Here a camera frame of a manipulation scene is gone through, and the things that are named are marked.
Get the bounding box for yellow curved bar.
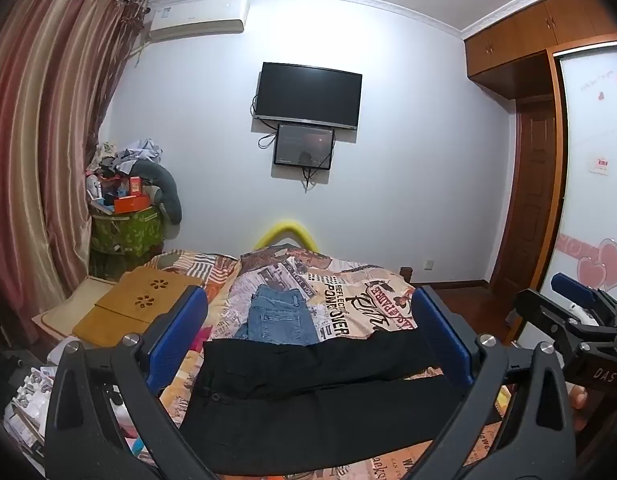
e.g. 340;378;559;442
252;217;319;251

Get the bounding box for wooden lap desk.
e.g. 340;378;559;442
72;266;204;349

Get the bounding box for small black monitor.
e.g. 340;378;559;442
273;122;336;171

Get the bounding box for pile of papers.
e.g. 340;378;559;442
2;335;156;467

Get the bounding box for pile of clothes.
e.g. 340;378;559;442
86;137;164;181

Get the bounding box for striped red curtain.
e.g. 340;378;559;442
0;0;150;342

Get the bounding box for printed blanket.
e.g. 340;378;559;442
138;242;520;480

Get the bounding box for blue jeans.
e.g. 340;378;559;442
233;282;322;346

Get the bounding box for green patterned storage box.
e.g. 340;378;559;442
90;207;166;257

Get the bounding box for black monitor cable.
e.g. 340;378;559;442
300;162;322;194

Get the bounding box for black wall television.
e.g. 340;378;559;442
253;61;363;131

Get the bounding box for wooden overhead cabinet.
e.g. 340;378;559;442
463;0;617;97

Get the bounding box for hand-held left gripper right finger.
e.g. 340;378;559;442
413;285;577;480

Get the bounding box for beige mat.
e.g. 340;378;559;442
35;275;120;337

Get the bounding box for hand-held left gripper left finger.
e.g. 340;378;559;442
44;285;210;480

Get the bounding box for orange box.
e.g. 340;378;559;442
113;193;152;214

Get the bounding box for white air conditioner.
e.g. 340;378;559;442
148;0;251;41

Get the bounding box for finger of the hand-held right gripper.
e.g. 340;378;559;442
511;288;617;350
551;272;617;322

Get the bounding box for black pants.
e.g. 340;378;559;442
180;327;504;477

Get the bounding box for person's right hand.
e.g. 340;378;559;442
568;383;594;412

